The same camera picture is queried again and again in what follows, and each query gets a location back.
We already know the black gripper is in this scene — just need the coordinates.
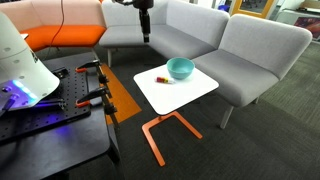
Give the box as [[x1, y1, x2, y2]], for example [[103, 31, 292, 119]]
[[133, 0, 155, 44]]

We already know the red and white glue stick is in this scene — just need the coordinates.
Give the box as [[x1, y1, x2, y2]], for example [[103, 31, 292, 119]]
[[155, 76, 176, 85]]

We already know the teal bowl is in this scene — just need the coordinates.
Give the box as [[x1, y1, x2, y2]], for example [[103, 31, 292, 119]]
[[166, 56, 196, 81]]

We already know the grey corner sofa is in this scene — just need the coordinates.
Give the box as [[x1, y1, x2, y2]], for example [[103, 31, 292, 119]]
[[98, 0, 231, 68]]

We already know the orange and peach sofa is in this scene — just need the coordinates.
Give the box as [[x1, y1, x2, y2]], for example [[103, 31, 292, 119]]
[[0, 0, 107, 53]]

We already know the black perforated breadboard plate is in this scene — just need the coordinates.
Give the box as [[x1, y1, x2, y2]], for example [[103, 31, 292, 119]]
[[0, 61, 93, 145]]

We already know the grey two-seat sofa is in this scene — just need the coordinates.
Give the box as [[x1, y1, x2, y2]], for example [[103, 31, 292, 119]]
[[192, 13, 313, 130]]

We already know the black robot cart table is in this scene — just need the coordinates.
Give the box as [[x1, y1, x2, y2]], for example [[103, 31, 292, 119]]
[[0, 51, 123, 180]]

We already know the white counter with red poster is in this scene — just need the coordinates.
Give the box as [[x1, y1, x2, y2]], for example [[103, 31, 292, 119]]
[[275, 8, 320, 43]]

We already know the black bar clamp orange handle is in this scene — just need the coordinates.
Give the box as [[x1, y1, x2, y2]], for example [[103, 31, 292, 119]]
[[74, 87, 120, 131], [74, 59, 110, 85]]

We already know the white side table orange frame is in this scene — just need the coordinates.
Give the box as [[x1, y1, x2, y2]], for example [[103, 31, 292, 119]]
[[133, 63, 220, 168]]

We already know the thin black hanging cable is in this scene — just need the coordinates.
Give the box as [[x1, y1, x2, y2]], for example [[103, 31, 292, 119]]
[[49, 0, 65, 52]]

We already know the orange door frame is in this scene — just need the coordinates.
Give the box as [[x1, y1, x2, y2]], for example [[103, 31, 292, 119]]
[[229, 0, 278, 19]]

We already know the black base mounting bracket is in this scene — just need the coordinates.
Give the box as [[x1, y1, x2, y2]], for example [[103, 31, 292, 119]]
[[33, 98, 68, 111], [51, 66, 70, 80]]

